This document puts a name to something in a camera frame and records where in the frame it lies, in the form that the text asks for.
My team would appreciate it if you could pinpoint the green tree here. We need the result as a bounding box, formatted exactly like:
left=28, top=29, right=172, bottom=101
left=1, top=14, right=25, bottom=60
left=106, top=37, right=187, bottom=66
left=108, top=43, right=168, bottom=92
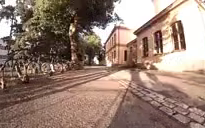
left=79, top=33, right=104, bottom=66

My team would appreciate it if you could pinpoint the beige building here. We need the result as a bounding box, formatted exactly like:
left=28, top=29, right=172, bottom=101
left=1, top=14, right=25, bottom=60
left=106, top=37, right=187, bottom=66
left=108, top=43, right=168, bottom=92
left=104, top=24, right=136, bottom=68

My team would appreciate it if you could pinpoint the large tree with pale trunk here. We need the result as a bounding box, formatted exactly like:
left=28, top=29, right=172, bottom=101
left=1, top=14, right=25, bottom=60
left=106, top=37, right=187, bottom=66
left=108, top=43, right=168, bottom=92
left=13, top=0, right=123, bottom=71

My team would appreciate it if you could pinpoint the brown gravel path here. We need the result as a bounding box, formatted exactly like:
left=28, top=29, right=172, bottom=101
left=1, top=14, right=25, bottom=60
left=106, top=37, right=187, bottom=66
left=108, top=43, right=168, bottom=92
left=0, top=66, right=205, bottom=128

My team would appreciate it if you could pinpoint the row of parked bicycles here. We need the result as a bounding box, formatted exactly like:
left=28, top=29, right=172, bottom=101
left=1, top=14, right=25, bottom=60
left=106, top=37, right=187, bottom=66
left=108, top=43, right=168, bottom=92
left=0, top=54, right=78, bottom=90

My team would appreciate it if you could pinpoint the cobblestone strip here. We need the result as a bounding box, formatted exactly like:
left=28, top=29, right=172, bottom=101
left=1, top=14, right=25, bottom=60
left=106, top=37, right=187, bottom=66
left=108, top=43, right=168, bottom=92
left=118, top=78, right=205, bottom=128

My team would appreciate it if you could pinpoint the white building with dark windows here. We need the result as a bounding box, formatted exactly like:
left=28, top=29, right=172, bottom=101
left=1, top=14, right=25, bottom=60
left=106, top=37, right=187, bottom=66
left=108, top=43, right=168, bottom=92
left=125, top=0, right=205, bottom=74

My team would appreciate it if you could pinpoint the tree with thin trunk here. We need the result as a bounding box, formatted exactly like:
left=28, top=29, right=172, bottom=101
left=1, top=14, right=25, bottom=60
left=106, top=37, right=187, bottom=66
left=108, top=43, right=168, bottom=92
left=0, top=4, right=24, bottom=68

